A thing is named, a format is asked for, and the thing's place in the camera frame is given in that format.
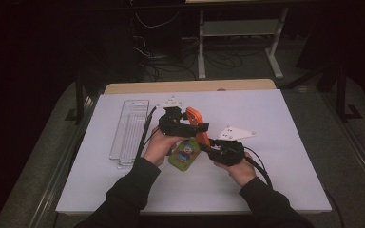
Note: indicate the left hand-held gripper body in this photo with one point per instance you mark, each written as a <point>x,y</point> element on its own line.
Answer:
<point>172,125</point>

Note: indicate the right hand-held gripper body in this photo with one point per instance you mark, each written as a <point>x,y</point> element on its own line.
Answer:
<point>229,152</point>

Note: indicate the orange phone case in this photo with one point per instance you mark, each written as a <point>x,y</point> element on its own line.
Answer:
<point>192,114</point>

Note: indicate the green cartoon phone case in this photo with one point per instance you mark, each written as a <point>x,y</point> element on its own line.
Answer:
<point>183,158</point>

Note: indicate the clear plastic tray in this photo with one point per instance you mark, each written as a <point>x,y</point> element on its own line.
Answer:
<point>130,133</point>

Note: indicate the person's right hand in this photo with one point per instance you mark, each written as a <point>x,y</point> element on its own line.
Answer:
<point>240,172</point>

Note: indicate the person's left hand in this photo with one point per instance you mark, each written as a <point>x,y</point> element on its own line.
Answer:
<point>158,147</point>

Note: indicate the light wooden table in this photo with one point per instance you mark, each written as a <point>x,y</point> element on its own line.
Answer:
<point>187,86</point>

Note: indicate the white board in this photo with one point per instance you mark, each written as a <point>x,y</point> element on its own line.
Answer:
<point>202,196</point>

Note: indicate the black metal stand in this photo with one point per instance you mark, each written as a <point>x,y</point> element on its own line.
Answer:
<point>80,98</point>
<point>341,95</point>

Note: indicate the white metal desk frame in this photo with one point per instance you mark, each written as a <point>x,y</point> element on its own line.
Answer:
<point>240,28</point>

